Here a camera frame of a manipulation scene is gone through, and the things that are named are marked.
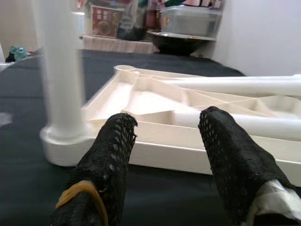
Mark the teal cloth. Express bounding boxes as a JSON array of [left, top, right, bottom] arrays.
[[9, 46, 30, 59]]

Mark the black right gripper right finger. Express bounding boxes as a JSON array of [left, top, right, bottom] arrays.
[[198, 106, 301, 226]]

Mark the yellow rubber band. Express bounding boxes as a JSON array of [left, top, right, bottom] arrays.
[[55, 180, 109, 226]]

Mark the large black bowl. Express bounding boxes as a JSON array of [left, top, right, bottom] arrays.
[[147, 30, 216, 56]]

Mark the white plastic table top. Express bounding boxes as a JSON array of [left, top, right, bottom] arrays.
[[39, 65, 301, 176]]

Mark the red printed carton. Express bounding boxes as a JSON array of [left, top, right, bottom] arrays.
[[90, 4, 124, 38]]

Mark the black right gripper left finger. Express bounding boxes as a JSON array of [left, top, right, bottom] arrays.
[[49, 112, 138, 226]]

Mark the wide clear tape patch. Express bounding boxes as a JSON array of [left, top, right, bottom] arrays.
[[0, 112, 12, 125]]

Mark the clear plastic storage container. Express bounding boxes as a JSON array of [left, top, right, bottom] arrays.
[[161, 6, 223, 38]]

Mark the black tablecloth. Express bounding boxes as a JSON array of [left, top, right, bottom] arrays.
[[0, 48, 245, 226]]

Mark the beige woven bench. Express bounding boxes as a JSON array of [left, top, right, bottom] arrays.
[[82, 35, 158, 54]]

